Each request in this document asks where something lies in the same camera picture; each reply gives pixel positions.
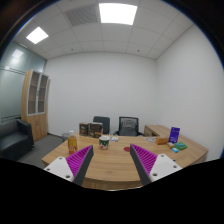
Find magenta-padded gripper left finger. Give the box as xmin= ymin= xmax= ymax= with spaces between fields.
xmin=43 ymin=144 xmax=95 ymax=187

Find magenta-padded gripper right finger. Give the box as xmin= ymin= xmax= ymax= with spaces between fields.
xmin=129 ymin=143 xmax=183 ymax=187

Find orange drink bottle white cap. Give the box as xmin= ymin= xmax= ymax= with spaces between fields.
xmin=67 ymin=130 xmax=78 ymax=156

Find round white paper disc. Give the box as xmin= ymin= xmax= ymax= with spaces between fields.
xmin=145 ymin=136 xmax=158 ymax=144

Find orange cardboard box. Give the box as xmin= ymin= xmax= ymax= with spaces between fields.
xmin=155 ymin=136 xmax=170 ymax=146

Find green and white mug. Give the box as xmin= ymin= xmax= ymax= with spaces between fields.
xmin=98 ymin=135 xmax=111 ymax=150

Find small dark brown box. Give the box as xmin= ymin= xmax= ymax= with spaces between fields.
xmin=78 ymin=122 xmax=90 ymax=137

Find wooden side desk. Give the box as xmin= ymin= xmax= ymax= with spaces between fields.
xmin=143 ymin=124 xmax=174 ymax=138

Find large dark brown box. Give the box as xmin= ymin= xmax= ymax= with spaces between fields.
xmin=88 ymin=121 xmax=104 ymax=139

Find green flat box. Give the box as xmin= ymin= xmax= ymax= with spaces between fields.
xmin=173 ymin=141 xmax=188 ymax=151

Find purple standing box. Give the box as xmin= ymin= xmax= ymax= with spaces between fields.
xmin=168 ymin=126 xmax=181 ymax=144

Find black mesh office chair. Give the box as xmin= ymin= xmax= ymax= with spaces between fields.
xmin=113 ymin=116 xmax=144 ymax=137

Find dark padded office chair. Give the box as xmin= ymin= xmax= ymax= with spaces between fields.
xmin=92 ymin=115 xmax=111 ymax=136

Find wooden shelf cabinet glass doors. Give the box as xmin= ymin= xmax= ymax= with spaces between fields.
xmin=20 ymin=69 xmax=51 ymax=142

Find black leather sofa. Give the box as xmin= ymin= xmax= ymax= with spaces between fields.
xmin=0 ymin=119 xmax=36 ymax=162

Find small square ceiling light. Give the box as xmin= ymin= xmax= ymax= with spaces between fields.
xmin=25 ymin=26 xmax=50 ymax=45

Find grey ceiling air vent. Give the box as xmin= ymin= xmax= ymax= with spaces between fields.
xmin=64 ymin=4 xmax=99 ymax=27

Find large square ceiling light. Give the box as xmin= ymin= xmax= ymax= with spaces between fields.
xmin=98 ymin=2 xmax=138 ymax=26

